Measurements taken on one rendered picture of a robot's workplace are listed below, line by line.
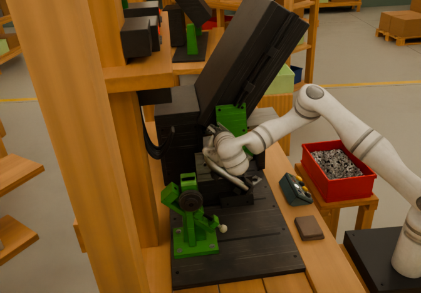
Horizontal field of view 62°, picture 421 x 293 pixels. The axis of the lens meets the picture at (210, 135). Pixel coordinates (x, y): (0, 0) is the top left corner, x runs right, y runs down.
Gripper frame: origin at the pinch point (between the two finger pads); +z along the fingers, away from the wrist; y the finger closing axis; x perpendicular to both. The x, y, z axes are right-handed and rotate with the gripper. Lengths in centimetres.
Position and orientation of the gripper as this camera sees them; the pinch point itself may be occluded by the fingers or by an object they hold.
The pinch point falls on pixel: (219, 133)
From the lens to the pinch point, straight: 130.8
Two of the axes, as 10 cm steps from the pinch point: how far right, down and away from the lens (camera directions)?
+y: -7.6, -6.1, -2.2
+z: -1.0, -2.3, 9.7
